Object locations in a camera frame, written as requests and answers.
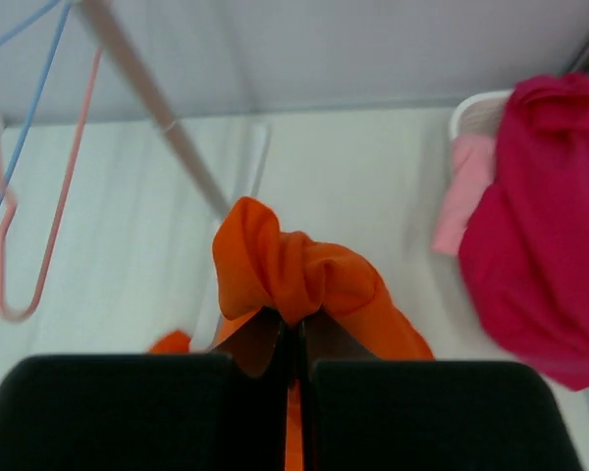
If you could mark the pink t shirt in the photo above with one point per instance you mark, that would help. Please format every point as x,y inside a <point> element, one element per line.
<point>473,170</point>

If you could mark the crimson t shirt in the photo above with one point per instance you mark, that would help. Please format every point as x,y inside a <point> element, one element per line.
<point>524,256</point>

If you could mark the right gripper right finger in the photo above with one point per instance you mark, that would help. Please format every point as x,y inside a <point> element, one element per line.
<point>361,412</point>

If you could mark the orange t shirt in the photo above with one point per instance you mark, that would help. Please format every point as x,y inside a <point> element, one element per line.
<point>259,266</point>

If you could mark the white metal clothes rack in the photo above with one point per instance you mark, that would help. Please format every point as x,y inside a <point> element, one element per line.
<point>116,43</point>

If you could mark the white plastic laundry basket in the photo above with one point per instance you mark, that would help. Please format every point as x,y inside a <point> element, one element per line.
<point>479,114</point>

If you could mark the blue wire hanger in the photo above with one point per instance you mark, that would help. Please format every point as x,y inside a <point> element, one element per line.
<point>66,7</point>

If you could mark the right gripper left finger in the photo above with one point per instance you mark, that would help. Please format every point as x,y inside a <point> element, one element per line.
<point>220,410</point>

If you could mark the pink wire hanger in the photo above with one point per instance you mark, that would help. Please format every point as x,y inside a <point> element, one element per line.
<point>37,196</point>

